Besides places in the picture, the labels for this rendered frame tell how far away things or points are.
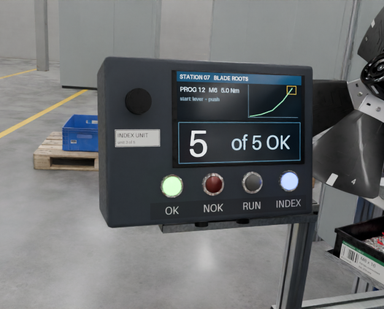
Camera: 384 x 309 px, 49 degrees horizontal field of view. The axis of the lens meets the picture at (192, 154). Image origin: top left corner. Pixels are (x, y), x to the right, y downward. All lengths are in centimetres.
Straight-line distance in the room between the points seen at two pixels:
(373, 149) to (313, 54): 562
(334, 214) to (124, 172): 234
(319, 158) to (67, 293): 151
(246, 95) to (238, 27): 606
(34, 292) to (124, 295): 44
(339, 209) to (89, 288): 150
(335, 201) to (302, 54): 425
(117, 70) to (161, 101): 6
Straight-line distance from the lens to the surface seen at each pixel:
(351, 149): 117
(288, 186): 53
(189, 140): 48
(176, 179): 48
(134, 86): 47
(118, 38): 823
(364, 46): 158
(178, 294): 223
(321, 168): 115
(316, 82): 142
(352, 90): 135
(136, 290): 225
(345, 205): 265
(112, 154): 47
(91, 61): 837
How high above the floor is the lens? 129
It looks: 17 degrees down
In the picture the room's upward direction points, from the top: 4 degrees clockwise
